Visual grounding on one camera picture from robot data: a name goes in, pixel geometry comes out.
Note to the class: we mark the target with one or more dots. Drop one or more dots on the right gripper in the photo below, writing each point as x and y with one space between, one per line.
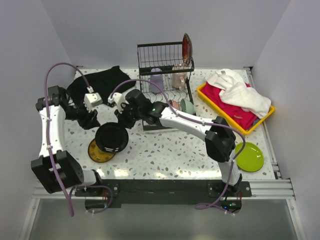
121 117

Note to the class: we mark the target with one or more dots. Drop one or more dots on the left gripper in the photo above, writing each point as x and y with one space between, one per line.
89 120

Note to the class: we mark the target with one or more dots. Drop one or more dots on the yellow patterned plate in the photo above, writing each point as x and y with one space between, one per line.
97 155

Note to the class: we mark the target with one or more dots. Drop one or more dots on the lavender plastic cup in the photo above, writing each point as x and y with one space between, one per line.
156 81

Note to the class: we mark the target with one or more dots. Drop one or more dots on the leaf patterned bowl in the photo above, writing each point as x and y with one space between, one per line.
174 104

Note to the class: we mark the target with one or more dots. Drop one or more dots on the black wire dish rack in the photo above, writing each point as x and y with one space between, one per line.
169 58

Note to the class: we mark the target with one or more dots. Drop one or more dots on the celadon green bowl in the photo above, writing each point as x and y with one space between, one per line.
188 107

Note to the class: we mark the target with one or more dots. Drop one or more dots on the pink marbled mug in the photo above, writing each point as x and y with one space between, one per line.
178 77

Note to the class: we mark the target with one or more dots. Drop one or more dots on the red floral plate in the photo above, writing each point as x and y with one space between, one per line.
187 49

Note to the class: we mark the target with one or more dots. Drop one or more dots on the lime green plate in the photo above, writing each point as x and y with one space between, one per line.
251 158

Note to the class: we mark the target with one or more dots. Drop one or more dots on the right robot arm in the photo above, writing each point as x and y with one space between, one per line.
217 135

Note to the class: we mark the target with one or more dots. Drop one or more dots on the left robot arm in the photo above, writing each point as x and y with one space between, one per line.
53 149

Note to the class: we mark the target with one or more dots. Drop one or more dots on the black cloth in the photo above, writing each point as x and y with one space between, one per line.
103 82

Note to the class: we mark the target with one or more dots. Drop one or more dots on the yellow plastic tray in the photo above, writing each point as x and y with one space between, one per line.
231 122

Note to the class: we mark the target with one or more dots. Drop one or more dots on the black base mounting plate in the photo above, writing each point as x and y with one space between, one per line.
151 191

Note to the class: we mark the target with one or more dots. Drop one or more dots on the white towel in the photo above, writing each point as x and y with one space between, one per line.
235 92

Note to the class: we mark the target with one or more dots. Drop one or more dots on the magenta cloth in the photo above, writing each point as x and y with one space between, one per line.
245 119

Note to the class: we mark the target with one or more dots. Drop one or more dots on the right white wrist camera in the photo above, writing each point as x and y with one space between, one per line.
117 99

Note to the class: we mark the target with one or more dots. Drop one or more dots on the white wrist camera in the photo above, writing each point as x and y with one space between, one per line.
117 99
92 99

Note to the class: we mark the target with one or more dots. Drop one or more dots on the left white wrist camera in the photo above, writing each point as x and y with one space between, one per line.
92 99

